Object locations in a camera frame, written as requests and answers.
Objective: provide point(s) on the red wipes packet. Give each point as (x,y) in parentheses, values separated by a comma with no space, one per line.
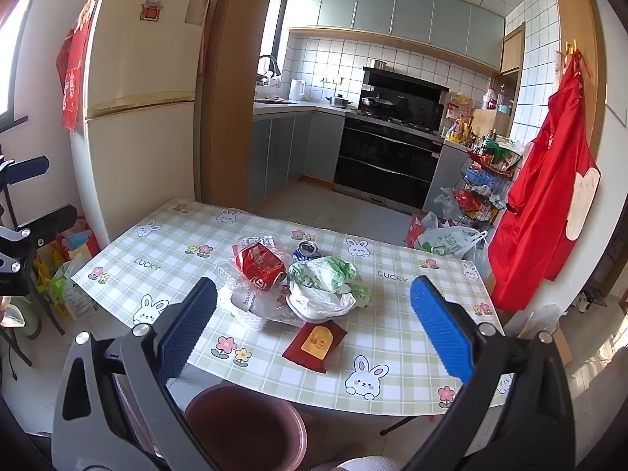
(314,346)

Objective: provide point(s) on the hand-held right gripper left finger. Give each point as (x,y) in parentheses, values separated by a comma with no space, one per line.
(189,326)

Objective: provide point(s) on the black range hood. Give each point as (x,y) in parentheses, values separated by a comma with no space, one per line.
(407,95)

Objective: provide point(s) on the window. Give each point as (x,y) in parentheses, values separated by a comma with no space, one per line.
(17,49)

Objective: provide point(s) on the red hanging banner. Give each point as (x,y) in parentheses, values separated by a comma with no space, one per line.
(73,68)

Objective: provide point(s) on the paper fridge calendar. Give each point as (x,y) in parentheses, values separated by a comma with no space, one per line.
(197,6)

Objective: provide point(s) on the grey kitchen cabinets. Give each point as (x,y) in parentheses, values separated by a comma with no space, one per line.
(294,152)
(392,14)

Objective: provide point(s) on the red fridge magnet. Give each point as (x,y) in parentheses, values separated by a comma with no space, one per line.
(150,10)

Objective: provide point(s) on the small steel pot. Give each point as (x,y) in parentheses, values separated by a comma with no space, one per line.
(378,64)

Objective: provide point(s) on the steel kitchen faucet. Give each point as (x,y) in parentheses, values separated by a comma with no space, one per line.
(270,66)

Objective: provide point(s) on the wooden wall cabinet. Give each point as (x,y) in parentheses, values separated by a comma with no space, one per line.
(512,49)

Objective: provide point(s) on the yellow wall hook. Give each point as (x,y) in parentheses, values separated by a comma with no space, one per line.
(571,49)

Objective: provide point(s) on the checked bunny tablecloth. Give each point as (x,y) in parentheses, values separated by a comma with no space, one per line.
(162,250)

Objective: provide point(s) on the red paper bag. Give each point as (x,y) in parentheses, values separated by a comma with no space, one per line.
(414,230)

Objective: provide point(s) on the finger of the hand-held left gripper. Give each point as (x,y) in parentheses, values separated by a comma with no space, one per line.
(27,169)
(49,223)

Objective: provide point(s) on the row of condiment bottles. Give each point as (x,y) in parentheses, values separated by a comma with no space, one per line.
(466,127)

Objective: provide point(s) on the black oven stove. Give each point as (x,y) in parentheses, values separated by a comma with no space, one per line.
(382,162)

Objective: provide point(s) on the crushed blue drink can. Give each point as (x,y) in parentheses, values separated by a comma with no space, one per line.
(305,251)

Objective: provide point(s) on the steel pot with lid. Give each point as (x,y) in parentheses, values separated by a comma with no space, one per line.
(339,101)

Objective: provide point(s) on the cardboard box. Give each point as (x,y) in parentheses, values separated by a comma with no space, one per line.
(563,346)

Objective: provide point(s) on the wall socket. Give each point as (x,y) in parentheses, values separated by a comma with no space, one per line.
(331,79)

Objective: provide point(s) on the green white plastic bag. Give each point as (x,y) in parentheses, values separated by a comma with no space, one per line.
(324,279)

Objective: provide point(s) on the white green shopping bag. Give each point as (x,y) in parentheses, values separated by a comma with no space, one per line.
(446,243)

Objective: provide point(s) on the cream refrigerator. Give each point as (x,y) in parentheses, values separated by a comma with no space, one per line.
(142,108)

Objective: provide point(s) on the grey upper kitchen cabinets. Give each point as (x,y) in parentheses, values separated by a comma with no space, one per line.
(392,14)

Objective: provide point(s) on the black table leg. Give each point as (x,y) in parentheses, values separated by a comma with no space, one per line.
(395,427)

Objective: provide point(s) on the red apron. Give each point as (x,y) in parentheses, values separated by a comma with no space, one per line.
(539,181)

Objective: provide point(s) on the grey lower kitchen cabinets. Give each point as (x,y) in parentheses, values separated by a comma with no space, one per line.
(294,152)

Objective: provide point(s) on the black wok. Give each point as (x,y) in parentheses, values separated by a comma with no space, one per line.
(377,103)

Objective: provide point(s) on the crumpled clear plastic bag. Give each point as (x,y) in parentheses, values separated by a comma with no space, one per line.
(535,321)

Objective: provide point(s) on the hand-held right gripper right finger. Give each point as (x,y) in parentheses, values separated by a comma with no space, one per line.
(441,326)

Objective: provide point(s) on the white electric kettle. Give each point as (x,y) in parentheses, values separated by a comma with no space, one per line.
(298,91)

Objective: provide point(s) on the clear red plastic food tray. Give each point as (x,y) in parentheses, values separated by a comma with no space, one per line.
(260,267)

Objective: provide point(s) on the white foam net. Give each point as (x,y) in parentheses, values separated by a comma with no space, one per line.
(265,323)

